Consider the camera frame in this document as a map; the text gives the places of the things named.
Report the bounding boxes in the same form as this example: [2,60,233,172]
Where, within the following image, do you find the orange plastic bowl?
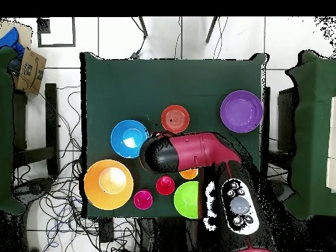
[160,104,190,135]

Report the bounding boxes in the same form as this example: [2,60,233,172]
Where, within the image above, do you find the orange plastic cup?
[179,168,199,180]

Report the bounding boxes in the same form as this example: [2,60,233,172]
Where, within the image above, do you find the purple plastic bowl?
[219,90,264,134]

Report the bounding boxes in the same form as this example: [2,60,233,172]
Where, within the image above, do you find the large blue plastic bowl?
[110,119,150,159]

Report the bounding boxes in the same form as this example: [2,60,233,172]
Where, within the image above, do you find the red plastic cup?
[156,175,176,196]

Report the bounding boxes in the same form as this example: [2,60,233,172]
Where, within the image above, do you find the dark green tablecloth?
[79,51,270,219]

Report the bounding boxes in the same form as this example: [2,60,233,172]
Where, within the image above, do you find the pink plastic cup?
[133,189,154,211]

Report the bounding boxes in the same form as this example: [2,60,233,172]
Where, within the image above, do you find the large green plastic bowl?
[173,180,200,219]

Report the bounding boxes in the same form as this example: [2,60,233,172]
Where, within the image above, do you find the yellow plastic bowl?
[83,159,135,211]

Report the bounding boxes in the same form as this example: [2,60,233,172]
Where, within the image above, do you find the black power strip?
[98,217,116,244]

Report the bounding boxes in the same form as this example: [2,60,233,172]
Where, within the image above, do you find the black bench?
[12,83,60,176]

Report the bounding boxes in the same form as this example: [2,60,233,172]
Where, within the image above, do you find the grey base with black knob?
[15,177,55,197]

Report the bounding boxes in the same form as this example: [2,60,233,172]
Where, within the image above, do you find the cardboard box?
[0,20,47,95]

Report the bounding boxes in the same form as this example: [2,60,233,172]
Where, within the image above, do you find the green cloth on side table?
[0,47,26,215]
[285,50,336,221]

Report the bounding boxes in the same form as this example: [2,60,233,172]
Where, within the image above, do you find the blue cloth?
[0,26,25,57]

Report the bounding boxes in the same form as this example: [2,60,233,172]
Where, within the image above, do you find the tangled floor cables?
[11,86,140,252]

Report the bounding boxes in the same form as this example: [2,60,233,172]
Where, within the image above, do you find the black square frame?
[36,17,77,49]

